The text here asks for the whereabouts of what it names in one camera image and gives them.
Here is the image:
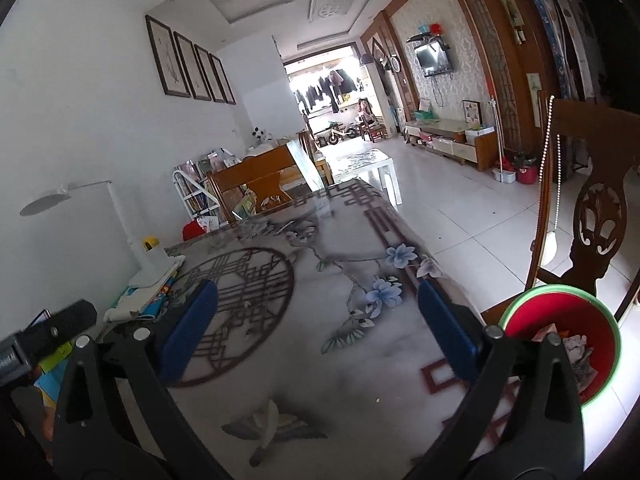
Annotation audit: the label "white bead string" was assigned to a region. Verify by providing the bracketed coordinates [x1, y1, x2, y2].
[540, 95, 561, 261]

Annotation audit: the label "square ceiling lamp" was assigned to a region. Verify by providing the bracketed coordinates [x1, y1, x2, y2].
[309, 0, 362, 23]

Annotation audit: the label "carved wooden chair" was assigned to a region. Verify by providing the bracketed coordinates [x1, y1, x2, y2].
[480, 96, 640, 326]

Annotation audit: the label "white desk lamp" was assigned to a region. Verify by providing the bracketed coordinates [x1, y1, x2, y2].
[20, 182, 186, 281]

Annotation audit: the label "hanging dark clothes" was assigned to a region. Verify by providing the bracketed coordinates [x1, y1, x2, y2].
[292, 67, 362, 115]

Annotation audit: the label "wall shelf with cups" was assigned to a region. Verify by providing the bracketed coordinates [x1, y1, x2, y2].
[406, 22, 448, 43]

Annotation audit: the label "wooden television cabinet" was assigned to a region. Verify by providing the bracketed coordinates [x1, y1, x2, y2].
[404, 117, 498, 172]

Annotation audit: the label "white coffee table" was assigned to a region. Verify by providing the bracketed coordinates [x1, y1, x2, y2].
[330, 149, 401, 206]

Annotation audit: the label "framed wall picture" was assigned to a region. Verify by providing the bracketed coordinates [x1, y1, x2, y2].
[193, 44, 226, 103]
[172, 31, 212, 102]
[209, 53, 236, 106]
[145, 14, 192, 98]

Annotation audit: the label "red bin with green rim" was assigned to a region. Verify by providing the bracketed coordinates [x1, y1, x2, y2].
[500, 284, 622, 406]

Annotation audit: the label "stack of books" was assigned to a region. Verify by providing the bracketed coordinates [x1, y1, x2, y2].
[102, 260, 181, 323]

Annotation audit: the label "wall television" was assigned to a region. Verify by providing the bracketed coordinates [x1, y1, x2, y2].
[416, 40, 454, 78]

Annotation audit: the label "white balance bike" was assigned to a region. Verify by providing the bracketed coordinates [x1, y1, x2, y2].
[327, 122, 360, 145]

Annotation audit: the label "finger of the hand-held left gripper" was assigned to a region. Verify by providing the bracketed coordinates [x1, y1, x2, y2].
[17, 300, 98, 361]

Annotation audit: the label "patterned grey tablecloth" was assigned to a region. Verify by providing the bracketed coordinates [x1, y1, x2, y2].
[10, 177, 526, 480]

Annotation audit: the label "hanging scroll painting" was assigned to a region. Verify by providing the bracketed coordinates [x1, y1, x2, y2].
[495, 0, 526, 43]

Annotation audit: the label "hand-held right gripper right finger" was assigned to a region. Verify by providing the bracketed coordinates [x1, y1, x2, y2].
[402, 279, 586, 480]

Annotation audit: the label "red bucket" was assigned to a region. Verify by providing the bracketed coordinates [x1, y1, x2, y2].
[515, 155, 540, 185]

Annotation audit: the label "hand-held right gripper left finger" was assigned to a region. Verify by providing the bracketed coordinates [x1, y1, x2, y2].
[52, 280, 221, 480]

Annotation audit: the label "white wire bookshelf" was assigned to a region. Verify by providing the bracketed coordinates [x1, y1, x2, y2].
[172, 152, 236, 223]

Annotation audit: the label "mop with white bucket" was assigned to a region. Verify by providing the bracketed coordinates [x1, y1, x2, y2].
[487, 77, 518, 183]

